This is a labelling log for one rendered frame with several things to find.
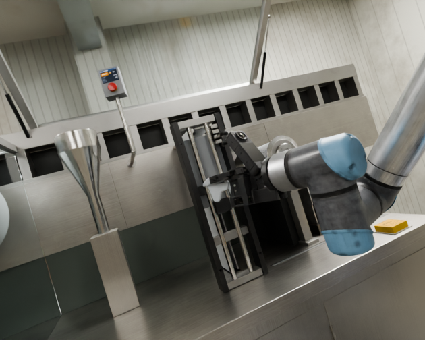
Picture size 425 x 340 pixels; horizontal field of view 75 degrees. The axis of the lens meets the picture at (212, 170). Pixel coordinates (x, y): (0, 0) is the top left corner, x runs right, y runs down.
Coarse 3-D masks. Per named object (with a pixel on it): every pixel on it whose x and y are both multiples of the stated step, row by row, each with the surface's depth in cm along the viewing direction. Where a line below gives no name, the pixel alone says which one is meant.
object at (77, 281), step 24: (168, 216) 127; (192, 216) 130; (144, 240) 123; (168, 240) 126; (192, 240) 129; (48, 264) 111; (72, 264) 113; (96, 264) 116; (144, 264) 122; (168, 264) 125; (72, 288) 112; (96, 288) 115
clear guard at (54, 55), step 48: (0, 0) 86; (48, 0) 91; (96, 0) 96; (144, 0) 102; (192, 0) 110; (240, 0) 118; (0, 48) 94; (48, 48) 100; (96, 48) 107; (144, 48) 114; (192, 48) 123; (240, 48) 134; (48, 96) 111; (96, 96) 120; (144, 96) 130
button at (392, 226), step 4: (388, 220) 96; (392, 220) 95; (396, 220) 94; (400, 220) 93; (404, 220) 91; (380, 224) 94; (384, 224) 93; (388, 224) 92; (392, 224) 91; (396, 224) 90; (400, 224) 90; (404, 224) 91; (376, 228) 95; (380, 228) 93; (384, 228) 92; (388, 228) 90; (392, 228) 89; (396, 228) 89; (400, 228) 90; (404, 228) 90; (384, 232) 92; (388, 232) 91; (392, 232) 89; (396, 232) 89
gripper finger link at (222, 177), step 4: (228, 172) 59; (232, 172) 59; (212, 176) 62; (216, 176) 61; (220, 176) 60; (224, 176) 60; (228, 176) 60; (212, 180) 63; (216, 180) 62; (220, 180) 60; (224, 180) 61
